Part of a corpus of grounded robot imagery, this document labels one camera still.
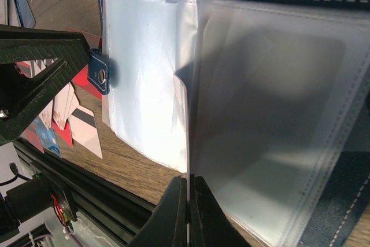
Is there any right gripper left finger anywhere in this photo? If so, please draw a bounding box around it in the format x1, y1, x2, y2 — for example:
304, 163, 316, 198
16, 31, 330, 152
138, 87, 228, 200
132, 176, 187, 246

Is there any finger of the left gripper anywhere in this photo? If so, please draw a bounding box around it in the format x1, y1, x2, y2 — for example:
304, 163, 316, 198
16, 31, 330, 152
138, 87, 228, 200
1, 25, 80, 143

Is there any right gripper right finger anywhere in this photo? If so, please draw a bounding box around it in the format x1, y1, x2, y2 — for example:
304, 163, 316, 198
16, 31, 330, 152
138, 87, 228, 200
189, 175, 250, 247

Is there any red striped card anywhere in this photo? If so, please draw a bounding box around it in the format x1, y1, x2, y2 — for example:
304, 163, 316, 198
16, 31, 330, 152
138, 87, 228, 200
65, 26, 102, 87

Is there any blue leather card holder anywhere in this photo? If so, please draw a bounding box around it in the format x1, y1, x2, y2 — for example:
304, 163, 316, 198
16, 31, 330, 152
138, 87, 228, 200
88, 0, 369, 246

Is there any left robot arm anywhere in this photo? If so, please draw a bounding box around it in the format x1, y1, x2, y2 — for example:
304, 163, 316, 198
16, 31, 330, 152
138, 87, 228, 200
1, 25, 90, 242

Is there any blue card bottom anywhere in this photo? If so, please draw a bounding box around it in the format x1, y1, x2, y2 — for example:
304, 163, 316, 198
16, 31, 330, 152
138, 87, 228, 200
33, 117, 62, 157

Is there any white striped card bottom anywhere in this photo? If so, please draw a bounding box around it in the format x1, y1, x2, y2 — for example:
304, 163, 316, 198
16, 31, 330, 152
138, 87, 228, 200
69, 105, 103, 158

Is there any blue card in pile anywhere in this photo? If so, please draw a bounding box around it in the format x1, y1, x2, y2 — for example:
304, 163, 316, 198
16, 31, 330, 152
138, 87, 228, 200
15, 0, 35, 28

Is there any black aluminium frame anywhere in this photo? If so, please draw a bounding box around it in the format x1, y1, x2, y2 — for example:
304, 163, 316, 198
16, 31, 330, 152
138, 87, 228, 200
13, 139, 156, 246

